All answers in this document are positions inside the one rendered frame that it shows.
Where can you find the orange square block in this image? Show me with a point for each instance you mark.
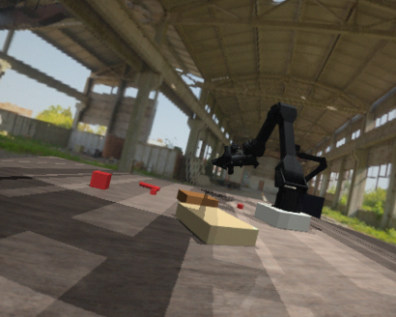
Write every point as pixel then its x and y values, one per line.
pixel 195 198

